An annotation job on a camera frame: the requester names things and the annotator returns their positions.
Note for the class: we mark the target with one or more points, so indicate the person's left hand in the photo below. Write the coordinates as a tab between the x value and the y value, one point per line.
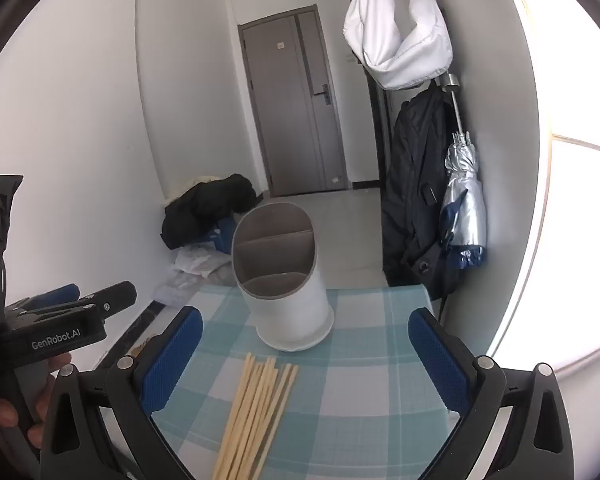
55	365

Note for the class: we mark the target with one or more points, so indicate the grey door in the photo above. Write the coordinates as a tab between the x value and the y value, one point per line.
290	110

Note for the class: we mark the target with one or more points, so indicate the silver folded umbrella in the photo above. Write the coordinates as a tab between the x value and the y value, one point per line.
462	195

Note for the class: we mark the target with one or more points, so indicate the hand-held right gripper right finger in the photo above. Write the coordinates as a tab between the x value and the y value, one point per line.
440	360

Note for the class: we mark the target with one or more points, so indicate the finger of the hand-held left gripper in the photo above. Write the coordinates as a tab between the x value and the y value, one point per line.
115	296
60	293

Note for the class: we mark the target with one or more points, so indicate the black backpack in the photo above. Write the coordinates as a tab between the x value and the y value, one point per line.
415	185

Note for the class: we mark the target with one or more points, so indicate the black jacket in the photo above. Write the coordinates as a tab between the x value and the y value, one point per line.
205	207

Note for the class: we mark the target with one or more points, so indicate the grey plastic package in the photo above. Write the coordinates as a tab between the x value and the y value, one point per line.
180	287

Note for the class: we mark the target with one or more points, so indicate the white hanging bag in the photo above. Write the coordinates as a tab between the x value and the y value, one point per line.
395	60

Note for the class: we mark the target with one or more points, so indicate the teal checked tablecloth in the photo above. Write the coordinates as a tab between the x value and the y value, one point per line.
360	385

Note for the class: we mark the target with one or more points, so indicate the white utensil holder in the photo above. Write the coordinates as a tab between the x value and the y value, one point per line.
290	315

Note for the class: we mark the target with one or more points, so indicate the bundle of wooden chopsticks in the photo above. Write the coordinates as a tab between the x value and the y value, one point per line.
252	420

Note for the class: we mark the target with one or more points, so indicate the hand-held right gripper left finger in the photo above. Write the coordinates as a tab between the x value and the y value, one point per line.
172	360

